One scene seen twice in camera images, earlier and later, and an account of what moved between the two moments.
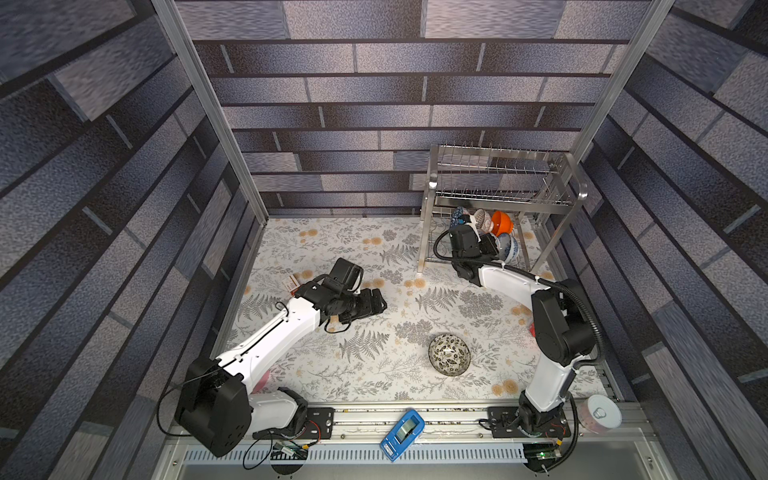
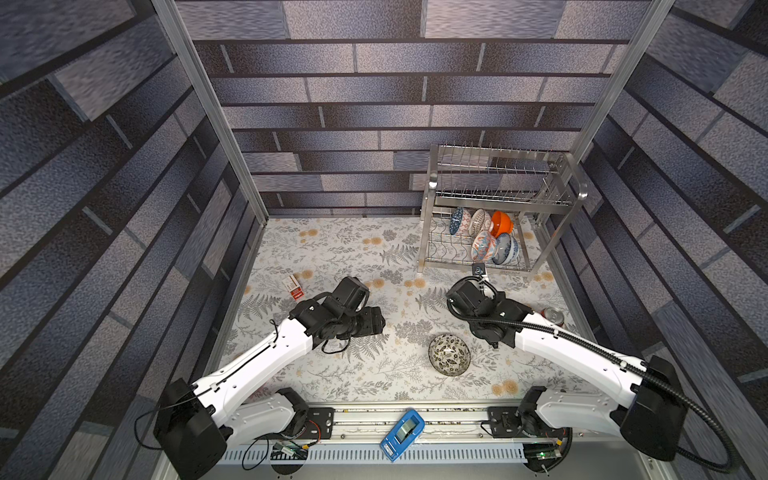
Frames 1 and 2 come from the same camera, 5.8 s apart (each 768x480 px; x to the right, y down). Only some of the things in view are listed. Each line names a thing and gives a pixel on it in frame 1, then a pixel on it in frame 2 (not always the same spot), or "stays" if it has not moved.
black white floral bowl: [449, 354] stays
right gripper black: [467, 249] -> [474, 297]
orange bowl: [501, 223] stays
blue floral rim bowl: [508, 248] stays
